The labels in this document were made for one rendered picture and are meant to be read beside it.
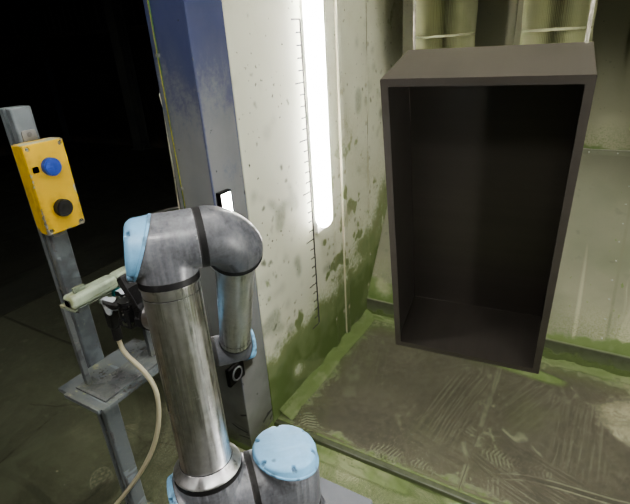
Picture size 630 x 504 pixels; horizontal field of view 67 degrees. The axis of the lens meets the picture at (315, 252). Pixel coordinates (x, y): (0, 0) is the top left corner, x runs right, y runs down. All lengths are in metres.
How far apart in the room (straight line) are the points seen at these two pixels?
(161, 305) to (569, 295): 2.44
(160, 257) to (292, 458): 0.55
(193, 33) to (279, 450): 1.26
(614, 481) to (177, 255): 2.06
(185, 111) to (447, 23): 1.62
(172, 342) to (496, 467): 1.72
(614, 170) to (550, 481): 1.70
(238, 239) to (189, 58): 0.91
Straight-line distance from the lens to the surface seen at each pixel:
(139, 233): 0.88
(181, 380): 0.98
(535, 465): 2.42
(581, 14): 2.75
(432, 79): 1.56
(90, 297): 1.51
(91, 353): 1.81
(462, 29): 2.87
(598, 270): 3.01
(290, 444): 1.19
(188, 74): 1.70
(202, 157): 1.74
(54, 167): 1.52
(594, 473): 2.47
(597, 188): 3.10
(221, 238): 0.88
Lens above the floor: 1.76
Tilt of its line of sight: 24 degrees down
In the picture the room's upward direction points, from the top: 4 degrees counter-clockwise
